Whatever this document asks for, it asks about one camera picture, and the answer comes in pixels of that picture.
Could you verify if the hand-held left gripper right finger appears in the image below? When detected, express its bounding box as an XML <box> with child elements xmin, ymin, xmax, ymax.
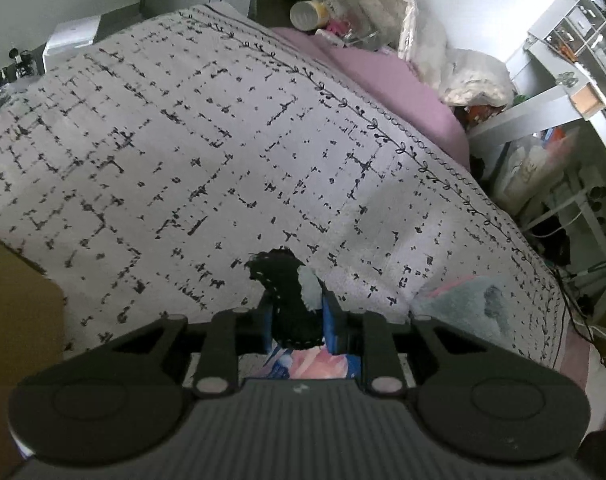
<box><xmin>322</xmin><ymin>292</ymin><xmax>526</xmax><ymax>397</ymax></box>

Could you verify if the light blue yarn bag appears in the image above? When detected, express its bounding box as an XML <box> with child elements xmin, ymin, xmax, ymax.
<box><xmin>409</xmin><ymin>279</ymin><xmax>516</xmax><ymax>348</ymax></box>

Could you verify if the yellow paper cup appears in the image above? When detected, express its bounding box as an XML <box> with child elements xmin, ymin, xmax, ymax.
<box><xmin>288</xmin><ymin>0</ymin><xmax>330</xmax><ymax>32</ymax></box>

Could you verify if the white small bin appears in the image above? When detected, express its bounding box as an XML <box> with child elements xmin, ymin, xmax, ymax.
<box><xmin>43</xmin><ymin>15</ymin><xmax>102</xmax><ymax>74</ymax></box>

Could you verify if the white desk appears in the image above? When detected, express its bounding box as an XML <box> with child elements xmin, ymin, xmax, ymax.
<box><xmin>467</xmin><ymin>42</ymin><xmax>606</xmax><ymax>312</ymax></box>

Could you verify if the grey drawer organizer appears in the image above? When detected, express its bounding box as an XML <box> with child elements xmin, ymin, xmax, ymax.
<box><xmin>525</xmin><ymin>0</ymin><xmax>606</xmax><ymax>102</ymax></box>

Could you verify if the white crumpled pillow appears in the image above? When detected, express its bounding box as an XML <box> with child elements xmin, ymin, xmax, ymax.
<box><xmin>397</xmin><ymin>14</ymin><xmax>515</xmax><ymax>107</ymax></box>

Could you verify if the black tripod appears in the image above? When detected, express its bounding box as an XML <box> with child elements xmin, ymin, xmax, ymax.
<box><xmin>0</xmin><ymin>47</ymin><xmax>40</xmax><ymax>102</ymax></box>

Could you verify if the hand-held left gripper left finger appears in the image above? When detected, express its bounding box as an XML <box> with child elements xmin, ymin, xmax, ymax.
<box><xmin>68</xmin><ymin>305</ymin><xmax>275</xmax><ymax>397</ymax></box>

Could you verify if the black floor cable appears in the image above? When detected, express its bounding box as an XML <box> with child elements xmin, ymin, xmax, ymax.
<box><xmin>552</xmin><ymin>264</ymin><xmax>606</xmax><ymax>357</ymax></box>

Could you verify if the black knitted pouch white patch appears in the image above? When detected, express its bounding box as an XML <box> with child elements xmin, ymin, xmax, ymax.
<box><xmin>247</xmin><ymin>248</ymin><xmax>330</xmax><ymax>350</ymax></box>

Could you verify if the pink bed sheet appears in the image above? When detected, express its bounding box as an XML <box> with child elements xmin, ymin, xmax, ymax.
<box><xmin>272</xmin><ymin>27</ymin><xmax>472</xmax><ymax>169</ymax></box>

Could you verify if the pink blue printed packet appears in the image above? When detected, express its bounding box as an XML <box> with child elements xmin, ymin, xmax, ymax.
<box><xmin>266</xmin><ymin>344</ymin><xmax>360</xmax><ymax>380</ymax></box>

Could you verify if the grey grid printed blanket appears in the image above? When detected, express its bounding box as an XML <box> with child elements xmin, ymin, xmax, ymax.
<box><xmin>0</xmin><ymin>4</ymin><xmax>570</xmax><ymax>377</ymax></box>

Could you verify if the brown cardboard box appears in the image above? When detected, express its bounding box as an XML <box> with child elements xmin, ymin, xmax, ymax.
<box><xmin>0</xmin><ymin>232</ymin><xmax>66</xmax><ymax>463</ymax></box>

